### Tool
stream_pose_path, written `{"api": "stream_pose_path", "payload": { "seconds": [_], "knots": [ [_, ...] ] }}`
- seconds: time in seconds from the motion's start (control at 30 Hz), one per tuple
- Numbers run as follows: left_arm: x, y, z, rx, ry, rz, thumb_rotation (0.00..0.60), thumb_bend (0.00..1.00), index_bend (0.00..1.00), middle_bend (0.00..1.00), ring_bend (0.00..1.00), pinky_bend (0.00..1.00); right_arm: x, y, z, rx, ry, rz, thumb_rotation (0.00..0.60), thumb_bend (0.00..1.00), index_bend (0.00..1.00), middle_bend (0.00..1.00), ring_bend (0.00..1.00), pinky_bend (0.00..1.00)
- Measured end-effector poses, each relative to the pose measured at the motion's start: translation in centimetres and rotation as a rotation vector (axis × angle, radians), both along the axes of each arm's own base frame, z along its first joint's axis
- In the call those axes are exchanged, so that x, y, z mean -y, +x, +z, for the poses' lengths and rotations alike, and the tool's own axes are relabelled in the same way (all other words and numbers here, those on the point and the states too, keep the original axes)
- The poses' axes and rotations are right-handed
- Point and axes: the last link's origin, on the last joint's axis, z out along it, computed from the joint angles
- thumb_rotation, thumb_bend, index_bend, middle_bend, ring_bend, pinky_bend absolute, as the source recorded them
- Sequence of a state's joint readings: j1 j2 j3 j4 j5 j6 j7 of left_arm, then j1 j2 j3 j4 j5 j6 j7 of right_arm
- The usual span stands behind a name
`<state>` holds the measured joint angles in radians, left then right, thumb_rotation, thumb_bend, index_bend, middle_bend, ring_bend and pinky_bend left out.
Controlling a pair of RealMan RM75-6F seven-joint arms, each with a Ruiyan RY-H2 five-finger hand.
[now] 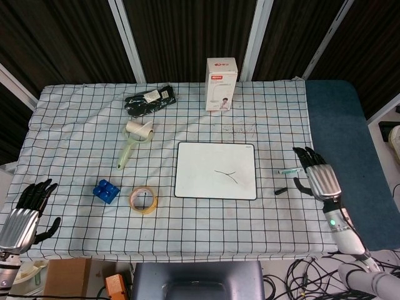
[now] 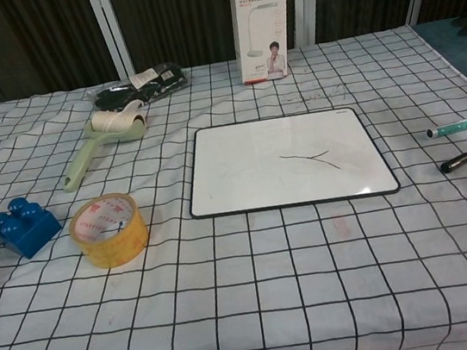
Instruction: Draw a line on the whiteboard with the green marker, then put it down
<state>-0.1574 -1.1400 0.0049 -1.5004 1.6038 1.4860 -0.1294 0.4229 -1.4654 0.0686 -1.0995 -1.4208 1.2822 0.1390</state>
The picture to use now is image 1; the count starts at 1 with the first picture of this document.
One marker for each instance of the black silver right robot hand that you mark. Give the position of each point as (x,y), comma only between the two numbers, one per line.
(323,181)

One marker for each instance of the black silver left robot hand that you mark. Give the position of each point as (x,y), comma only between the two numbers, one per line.
(18,225)

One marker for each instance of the green white marker pen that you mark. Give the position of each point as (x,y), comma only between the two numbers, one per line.
(290,171)

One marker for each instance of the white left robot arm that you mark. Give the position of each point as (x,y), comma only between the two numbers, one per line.
(7,275)

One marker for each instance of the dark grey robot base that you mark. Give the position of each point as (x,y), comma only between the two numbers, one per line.
(197,278)

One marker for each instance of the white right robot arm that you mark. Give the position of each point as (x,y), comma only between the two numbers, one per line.
(347,237)

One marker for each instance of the black marker cap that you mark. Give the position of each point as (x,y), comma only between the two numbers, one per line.
(280,191)

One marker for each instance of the white drawing board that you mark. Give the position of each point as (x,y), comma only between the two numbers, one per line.
(200,168)

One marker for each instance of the beige plastic container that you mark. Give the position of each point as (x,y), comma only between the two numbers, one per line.
(31,272)

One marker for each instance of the dark blue table mat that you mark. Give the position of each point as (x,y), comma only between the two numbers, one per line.
(340,131)

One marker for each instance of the brown cardboard box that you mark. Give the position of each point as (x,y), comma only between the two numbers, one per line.
(65,278)

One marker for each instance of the white shoe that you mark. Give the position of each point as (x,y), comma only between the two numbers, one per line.
(394,137)

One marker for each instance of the blue toy building block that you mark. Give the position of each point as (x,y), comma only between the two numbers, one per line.
(106,191)

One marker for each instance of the white black checked tablecloth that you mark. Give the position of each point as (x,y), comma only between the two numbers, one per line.
(78,140)

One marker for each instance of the orange box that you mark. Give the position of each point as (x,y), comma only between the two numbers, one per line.
(115,286)

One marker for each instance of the yellow packing tape roll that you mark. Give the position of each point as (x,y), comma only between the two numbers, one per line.
(149,209)

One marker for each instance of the white desk lamp carton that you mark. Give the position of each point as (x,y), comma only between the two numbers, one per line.
(221,84)

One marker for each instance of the pale green lint roller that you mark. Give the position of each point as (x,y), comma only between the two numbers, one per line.
(137,131)

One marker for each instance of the black gloves in plastic bag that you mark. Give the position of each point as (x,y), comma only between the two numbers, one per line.
(147,103)

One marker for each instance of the white partition frame post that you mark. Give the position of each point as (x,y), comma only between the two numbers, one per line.
(128,40)
(15,86)
(254,40)
(325,40)

